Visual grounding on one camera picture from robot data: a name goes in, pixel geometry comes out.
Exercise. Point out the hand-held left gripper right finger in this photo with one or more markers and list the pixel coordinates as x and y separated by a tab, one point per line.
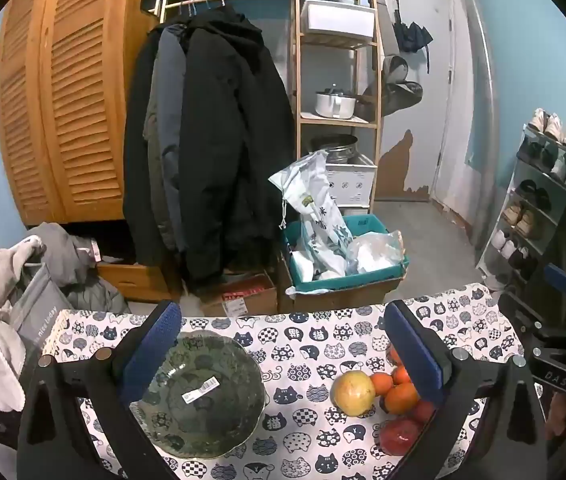
413	355

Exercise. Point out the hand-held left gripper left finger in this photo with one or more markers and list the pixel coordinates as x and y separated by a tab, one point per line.
155	355

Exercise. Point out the small orange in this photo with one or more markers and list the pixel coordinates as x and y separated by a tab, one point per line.
402	375
382	383

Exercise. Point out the large orange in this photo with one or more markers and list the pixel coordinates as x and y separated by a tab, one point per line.
403	398

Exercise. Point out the red apple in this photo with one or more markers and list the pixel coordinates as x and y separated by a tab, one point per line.
423	411
400	437

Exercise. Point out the green glass bowl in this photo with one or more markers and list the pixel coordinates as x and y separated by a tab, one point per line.
223	420

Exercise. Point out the white shoe rack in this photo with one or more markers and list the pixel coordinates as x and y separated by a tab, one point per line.
492	242

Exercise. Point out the wooden drawer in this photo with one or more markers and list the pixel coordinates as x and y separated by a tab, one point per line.
133	277

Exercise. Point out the brown cardboard box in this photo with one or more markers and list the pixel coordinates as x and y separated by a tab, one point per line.
343	299

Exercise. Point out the teal cardboard box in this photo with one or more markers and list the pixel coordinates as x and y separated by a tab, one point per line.
358	280

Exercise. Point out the cat print tablecloth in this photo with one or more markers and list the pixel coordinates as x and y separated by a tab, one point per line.
313	350

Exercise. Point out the cardboard box with red label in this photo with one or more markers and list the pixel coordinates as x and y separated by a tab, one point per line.
243	297

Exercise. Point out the clear plastic bag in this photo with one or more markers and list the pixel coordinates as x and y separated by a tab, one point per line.
375	252

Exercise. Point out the grey fabric bag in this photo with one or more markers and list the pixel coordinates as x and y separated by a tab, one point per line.
38	315

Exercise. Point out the grey padded jacket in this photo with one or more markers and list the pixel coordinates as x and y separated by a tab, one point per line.
63	255

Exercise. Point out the rows of shoes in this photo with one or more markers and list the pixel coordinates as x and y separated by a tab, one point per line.
545	125

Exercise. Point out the printed white plastic bag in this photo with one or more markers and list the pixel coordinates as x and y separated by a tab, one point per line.
320	220

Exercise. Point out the white patterned box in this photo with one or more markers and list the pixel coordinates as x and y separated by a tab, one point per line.
353	185

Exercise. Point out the silver pipe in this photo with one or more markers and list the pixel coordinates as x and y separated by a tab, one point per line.
480	110

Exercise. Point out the black jacket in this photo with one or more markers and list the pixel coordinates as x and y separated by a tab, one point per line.
135	160

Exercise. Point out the black hooded coat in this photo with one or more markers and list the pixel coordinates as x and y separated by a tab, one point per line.
233	160

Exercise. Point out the white door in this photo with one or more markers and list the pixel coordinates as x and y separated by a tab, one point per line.
433	110

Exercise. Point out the grey blue jacket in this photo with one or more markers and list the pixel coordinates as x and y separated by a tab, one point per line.
170	110

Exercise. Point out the wooden louvered wardrobe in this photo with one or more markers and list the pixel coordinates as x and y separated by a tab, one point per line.
63	110

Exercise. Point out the steel cooking pot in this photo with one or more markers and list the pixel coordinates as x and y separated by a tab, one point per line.
335	104

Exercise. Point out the dark folded umbrella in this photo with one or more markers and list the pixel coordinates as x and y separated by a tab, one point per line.
410	35

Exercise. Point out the wooden shelf rack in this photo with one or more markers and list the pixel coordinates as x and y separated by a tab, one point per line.
297	85

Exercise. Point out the white storage box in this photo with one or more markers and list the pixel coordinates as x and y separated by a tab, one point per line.
338	20

